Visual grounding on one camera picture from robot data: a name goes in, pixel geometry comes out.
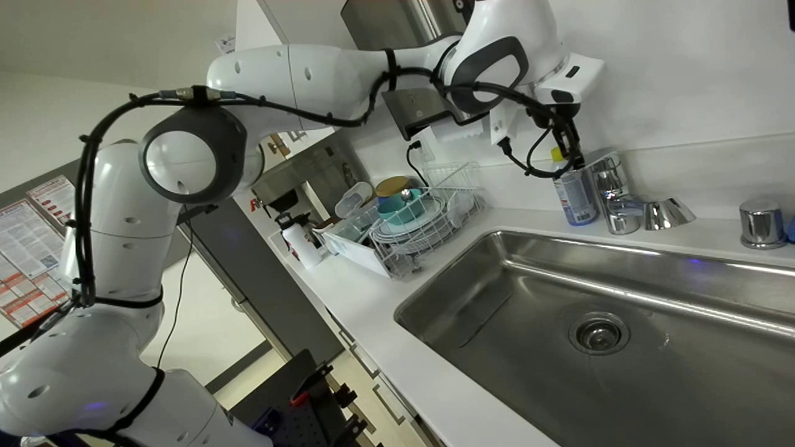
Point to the red and white poster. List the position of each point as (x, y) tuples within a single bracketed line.
[(55, 199)]

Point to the stainless steel sink basin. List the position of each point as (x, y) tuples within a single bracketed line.
[(530, 363)]

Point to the chrome round cap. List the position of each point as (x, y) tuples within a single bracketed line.
[(761, 225)]

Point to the black wall object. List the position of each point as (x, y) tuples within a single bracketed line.
[(792, 14)]

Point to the brown round lid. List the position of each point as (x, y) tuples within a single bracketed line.
[(396, 185)]

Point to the clear plastic container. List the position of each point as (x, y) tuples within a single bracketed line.
[(357, 202)]

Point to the beige cabinet drawer fronts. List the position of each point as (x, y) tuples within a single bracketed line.
[(357, 387)]

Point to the soap bottle with yellow cap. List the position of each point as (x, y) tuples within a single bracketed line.
[(575, 199)]

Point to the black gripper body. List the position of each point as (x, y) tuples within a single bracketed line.
[(560, 115)]

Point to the teal bowl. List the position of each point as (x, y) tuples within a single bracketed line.
[(404, 212)]

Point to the dark grey cabinet panel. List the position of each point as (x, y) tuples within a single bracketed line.
[(265, 288)]

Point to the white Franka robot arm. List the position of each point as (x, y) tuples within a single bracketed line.
[(126, 225)]

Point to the chrome faucet body with spout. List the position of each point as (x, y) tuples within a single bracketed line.
[(624, 214)]

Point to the black equipment stand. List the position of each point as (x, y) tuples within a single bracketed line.
[(277, 411)]

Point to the grey coffee machine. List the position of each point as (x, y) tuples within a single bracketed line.
[(308, 174)]

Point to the steel paper towel dispenser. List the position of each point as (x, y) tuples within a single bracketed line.
[(388, 20)]

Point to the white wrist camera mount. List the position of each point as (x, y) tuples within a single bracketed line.
[(509, 130)]

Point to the large white text poster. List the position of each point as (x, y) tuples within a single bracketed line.
[(28, 264)]

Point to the white folded sheet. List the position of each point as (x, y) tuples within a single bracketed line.
[(357, 251)]

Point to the metal sink drain strainer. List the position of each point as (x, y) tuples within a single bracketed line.
[(597, 334)]

